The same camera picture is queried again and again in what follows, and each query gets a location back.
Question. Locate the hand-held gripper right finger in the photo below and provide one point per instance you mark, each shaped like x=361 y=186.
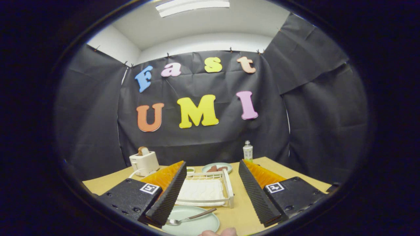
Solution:
x=257 y=196

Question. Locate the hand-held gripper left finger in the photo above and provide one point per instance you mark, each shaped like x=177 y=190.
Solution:
x=165 y=196

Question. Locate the white dish rack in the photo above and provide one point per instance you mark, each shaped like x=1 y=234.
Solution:
x=200 y=190

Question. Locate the pale green plate with food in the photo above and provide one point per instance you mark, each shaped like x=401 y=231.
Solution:
x=217 y=164

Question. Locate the white toaster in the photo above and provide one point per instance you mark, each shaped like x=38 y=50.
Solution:
x=144 y=162

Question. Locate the white green bottle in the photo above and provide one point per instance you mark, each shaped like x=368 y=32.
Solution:
x=247 y=152

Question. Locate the brown bread slice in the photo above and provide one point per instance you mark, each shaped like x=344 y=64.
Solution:
x=143 y=150

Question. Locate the brown sausage pieces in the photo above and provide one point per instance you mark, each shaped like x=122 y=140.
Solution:
x=213 y=169

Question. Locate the black backdrop cloth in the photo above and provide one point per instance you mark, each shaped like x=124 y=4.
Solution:
x=311 y=131

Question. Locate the ceiling light panel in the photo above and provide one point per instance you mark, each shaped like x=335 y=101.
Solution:
x=193 y=6

